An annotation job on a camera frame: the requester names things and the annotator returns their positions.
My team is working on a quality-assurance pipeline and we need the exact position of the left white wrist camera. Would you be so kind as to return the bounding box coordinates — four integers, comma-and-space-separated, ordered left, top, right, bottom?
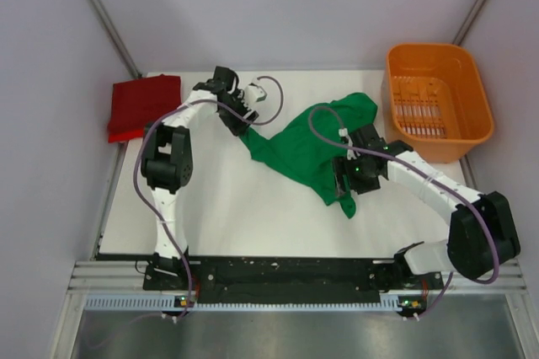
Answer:
243, 83, 267, 105

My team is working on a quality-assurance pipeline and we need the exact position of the left corner metal post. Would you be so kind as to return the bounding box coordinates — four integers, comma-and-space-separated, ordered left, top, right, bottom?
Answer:
87, 0, 141, 79

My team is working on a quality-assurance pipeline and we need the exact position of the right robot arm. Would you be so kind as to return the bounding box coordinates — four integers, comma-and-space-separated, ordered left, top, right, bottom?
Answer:
334, 125, 521, 288

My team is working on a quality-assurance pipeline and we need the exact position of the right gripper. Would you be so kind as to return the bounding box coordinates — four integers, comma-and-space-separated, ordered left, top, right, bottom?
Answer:
332, 153, 379, 198

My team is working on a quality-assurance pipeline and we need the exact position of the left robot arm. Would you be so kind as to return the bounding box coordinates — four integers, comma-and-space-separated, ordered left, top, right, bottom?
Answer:
136, 67, 267, 289

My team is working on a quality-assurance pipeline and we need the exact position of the aluminium frame rail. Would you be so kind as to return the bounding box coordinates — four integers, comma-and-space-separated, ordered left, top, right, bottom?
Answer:
68, 260, 527, 295

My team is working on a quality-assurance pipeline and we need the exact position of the green t shirt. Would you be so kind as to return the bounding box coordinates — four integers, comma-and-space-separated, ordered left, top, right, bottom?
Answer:
240, 93, 378, 219

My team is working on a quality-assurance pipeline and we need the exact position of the grey slotted cable duct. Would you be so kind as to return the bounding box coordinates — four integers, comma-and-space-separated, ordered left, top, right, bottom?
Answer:
84, 294, 403, 313

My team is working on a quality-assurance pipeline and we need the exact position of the folded red t shirt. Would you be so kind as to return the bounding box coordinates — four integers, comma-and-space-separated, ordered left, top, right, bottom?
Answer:
107, 74, 181, 143

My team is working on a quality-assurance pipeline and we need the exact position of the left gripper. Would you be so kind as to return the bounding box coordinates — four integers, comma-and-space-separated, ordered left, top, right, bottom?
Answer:
218, 88, 258, 137

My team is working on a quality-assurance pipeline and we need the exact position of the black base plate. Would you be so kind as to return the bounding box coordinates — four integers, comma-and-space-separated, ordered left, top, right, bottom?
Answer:
143, 255, 442, 305

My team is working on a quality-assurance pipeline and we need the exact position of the orange plastic basket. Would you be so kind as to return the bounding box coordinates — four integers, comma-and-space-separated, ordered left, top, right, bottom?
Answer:
381, 43, 494, 163

